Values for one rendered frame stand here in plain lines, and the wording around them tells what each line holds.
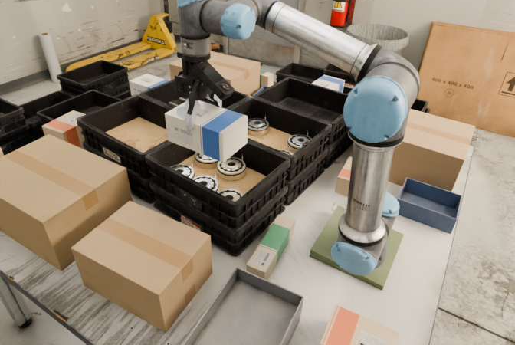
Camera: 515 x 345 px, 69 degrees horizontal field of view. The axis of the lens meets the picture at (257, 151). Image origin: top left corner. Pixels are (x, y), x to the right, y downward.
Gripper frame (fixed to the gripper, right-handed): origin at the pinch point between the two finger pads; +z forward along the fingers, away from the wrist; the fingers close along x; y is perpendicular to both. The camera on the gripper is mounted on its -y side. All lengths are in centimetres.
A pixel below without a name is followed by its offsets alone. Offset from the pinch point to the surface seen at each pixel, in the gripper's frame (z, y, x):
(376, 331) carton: 34, -59, 12
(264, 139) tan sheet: 28, 4, -42
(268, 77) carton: 30, 37, -103
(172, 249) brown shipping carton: 25.5, -5.7, 24.6
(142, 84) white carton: 23, 76, -46
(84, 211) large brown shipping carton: 26.9, 27.4, 26.7
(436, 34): 41, -24, -300
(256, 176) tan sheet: 28.5, -5.9, -18.6
